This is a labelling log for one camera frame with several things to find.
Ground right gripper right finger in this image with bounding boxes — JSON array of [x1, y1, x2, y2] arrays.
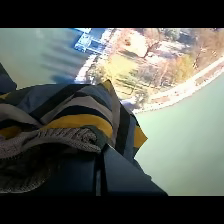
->
[[100, 143, 168, 196]]

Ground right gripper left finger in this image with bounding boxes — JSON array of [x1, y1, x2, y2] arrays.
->
[[45, 147, 103, 196]]

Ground striped knit sweater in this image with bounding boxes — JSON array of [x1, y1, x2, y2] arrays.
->
[[0, 79, 149, 195]]

